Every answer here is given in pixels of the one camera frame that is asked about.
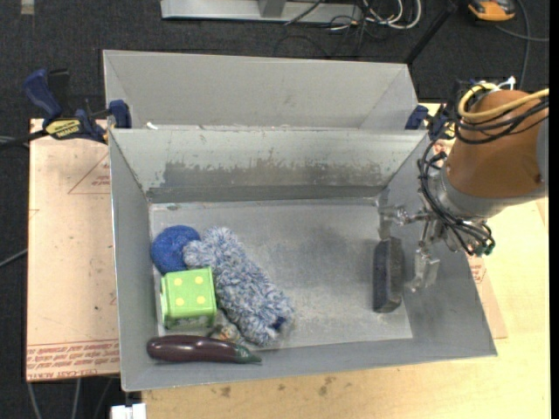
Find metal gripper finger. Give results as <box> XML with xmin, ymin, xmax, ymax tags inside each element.
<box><xmin>404</xmin><ymin>244</ymin><xmax>441</xmax><ymax>295</ymax></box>
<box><xmin>377</xmin><ymin>206</ymin><xmax>410</xmax><ymax>241</ymax></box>

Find dark flat block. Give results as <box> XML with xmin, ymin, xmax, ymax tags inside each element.
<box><xmin>372</xmin><ymin>237</ymin><xmax>406</xmax><ymax>314</ymax></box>

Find grey metal bin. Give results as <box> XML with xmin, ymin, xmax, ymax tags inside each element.
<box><xmin>102</xmin><ymin>49</ymin><xmax>499</xmax><ymax>393</ymax></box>

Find blue and white fluffy cloth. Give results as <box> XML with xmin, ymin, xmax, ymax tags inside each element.
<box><xmin>182</xmin><ymin>226</ymin><xmax>296</xmax><ymax>347</ymax></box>

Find small brown patterned object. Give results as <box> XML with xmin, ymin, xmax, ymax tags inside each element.
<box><xmin>208</xmin><ymin>320</ymin><xmax>240</xmax><ymax>343</ymax></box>

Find green die with yellow dots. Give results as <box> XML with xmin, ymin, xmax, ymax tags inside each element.
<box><xmin>159</xmin><ymin>266</ymin><xmax>218</xmax><ymax>330</ymax></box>

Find blue yarn ball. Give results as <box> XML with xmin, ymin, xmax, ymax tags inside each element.
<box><xmin>149</xmin><ymin>224</ymin><xmax>203</xmax><ymax>275</ymax></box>

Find purple toy eggplant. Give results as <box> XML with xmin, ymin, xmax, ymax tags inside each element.
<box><xmin>145</xmin><ymin>334</ymin><xmax>264</xmax><ymax>365</ymax></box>

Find brown cardboard board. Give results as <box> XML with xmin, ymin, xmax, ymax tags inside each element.
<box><xmin>24</xmin><ymin>117</ymin><xmax>509</xmax><ymax>382</ymax></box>

